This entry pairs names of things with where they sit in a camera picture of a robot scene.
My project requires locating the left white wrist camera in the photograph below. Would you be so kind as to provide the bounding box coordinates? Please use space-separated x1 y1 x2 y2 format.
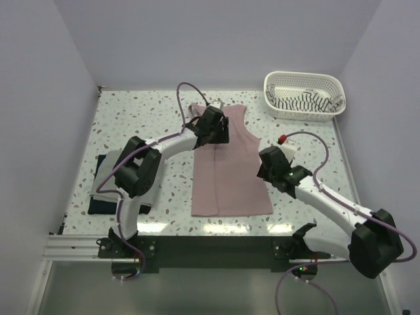
207 100 224 110

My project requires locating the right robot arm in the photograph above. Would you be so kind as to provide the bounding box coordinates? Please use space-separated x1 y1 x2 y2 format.
257 146 404 279

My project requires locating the grey folded tank top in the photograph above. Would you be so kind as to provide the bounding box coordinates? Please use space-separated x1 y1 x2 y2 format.
89 150 158 208

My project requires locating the white plastic basket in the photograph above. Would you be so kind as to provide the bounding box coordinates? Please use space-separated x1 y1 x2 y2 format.
263 71 347 122

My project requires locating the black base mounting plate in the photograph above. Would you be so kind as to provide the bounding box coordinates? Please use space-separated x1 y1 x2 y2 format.
96 236 330 278

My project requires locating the pink tank top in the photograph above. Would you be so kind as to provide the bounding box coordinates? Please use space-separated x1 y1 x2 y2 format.
191 104 273 217

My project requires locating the navy folded tank top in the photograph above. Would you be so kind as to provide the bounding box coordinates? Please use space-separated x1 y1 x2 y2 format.
88 154 152 216

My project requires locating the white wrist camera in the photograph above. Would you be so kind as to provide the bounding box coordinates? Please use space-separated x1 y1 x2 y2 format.
207 100 224 110
278 135 297 162

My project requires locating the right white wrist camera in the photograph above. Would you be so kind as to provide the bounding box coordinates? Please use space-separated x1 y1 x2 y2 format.
278 135 297 162

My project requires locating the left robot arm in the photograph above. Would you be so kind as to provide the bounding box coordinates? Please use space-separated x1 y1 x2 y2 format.
96 102 229 262

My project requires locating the striped tank top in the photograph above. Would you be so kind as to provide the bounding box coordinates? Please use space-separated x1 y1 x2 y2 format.
266 85 345 114

